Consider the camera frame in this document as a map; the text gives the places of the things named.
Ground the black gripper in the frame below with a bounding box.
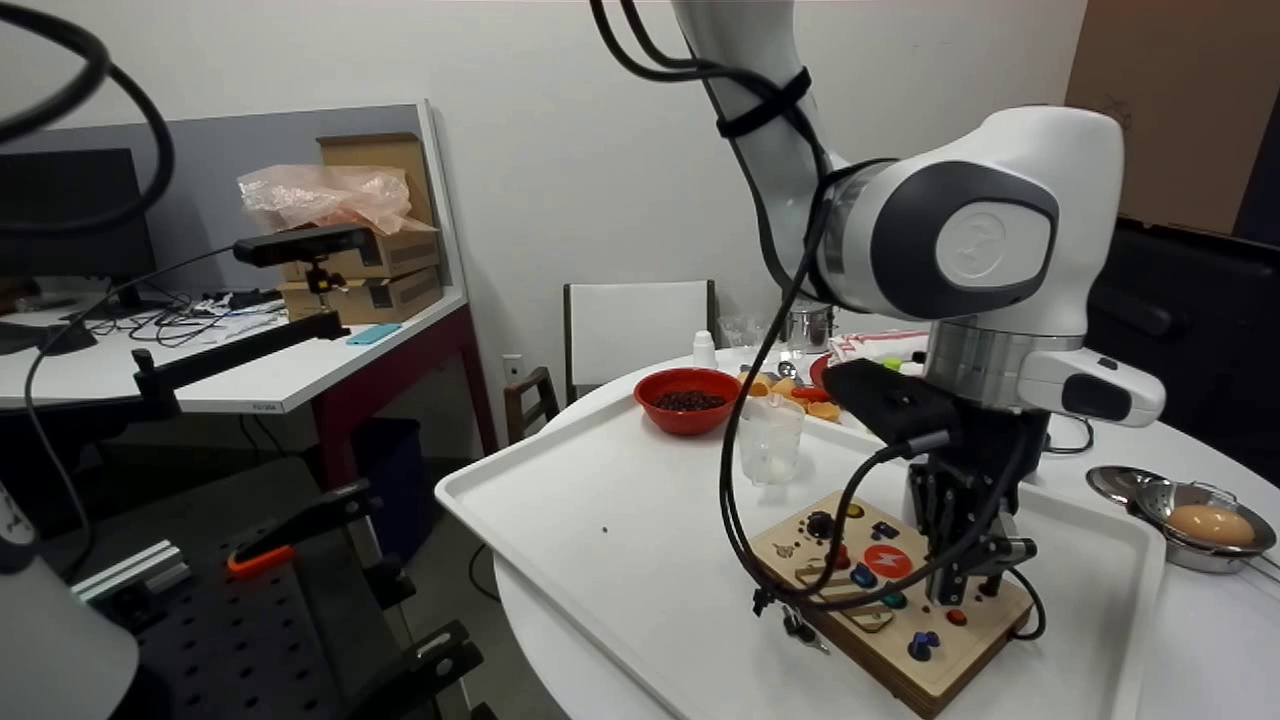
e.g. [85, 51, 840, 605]
[902, 396, 1058, 608]

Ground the wooden busy board with buttons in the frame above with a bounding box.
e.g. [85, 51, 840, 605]
[740, 489, 1037, 720]

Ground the metal strainer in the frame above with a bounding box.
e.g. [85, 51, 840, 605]
[1083, 466, 1280, 586]

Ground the clear plastic measuring cup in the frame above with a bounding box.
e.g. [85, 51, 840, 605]
[737, 391, 812, 492]

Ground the white red patterned cloth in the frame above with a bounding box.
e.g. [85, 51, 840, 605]
[830, 334, 931, 377]

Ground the orange yellow toy food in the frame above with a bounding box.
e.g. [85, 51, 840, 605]
[740, 370, 846, 429]

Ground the beige egg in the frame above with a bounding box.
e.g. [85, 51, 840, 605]
[1168, 506, 1260, 557]

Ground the stainless steel pot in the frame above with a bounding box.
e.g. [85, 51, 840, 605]
[782, 300, 840, 352]

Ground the black cabinet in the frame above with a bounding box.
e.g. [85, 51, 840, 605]
[1083, 211, 1280, 492]

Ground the red bowl with coffee beans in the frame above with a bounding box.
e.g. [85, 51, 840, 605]
[633, 365, 748, 439]

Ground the large white plastic tray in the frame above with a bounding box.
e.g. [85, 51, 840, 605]
[431, 386, 1170, 720]

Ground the white chair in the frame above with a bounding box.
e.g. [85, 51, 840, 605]
[560, 277, 721, 405]

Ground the small step stool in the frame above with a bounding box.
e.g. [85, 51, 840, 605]
[499, 362, 562, 445]

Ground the large cardboard box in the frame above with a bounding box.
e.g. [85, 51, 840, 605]
[1064, 0, 1280, 245]

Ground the dark blue bin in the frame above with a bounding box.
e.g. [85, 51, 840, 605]
[346, 413, 439, 565]

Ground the teal flat item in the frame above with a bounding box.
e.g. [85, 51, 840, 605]
[344, 318, 406, 348]

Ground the flat cardboard box stack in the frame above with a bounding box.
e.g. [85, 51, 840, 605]
[277, 215, 451, 327]

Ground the black clamp with orange grip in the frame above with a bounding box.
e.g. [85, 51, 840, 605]
[220, 477, 380, 586]

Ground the upright cardboard box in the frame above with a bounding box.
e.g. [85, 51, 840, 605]
[316, 127, 442, 234]

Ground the white desk with grey partition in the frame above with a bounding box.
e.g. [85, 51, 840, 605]
[0, 95, 499, 492]

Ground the black perforated robot table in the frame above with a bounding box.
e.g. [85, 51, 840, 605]
[76, 452, 495, 720]

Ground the white rounded cover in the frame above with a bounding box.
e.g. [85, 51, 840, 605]
[0, 482, 143, 720]

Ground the black computer monitor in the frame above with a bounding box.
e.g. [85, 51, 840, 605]
[0, 143, 158, 293]

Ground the black cable on busy board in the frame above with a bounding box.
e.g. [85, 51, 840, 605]
[998, 565, 1050, 648]

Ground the black cable of white device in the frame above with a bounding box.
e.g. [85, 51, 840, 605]
[1044, 408, 1098, 459]

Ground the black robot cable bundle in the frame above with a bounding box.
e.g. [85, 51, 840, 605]
[584, 0, 1050, 621]

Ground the black stereo camera bar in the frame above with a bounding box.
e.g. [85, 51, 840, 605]
[229, 223, 385, 274]

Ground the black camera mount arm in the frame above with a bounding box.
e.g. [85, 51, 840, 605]
[126, 309, 351, 419]

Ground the aluminium profile rail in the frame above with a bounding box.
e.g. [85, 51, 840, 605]
[67, 537, 194, 608]

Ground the thin black camera cable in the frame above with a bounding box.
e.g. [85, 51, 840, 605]
[17, 241, 242, 586]

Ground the thick black cable loop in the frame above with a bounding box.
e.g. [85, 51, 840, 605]
[0, 0, 179, 245]

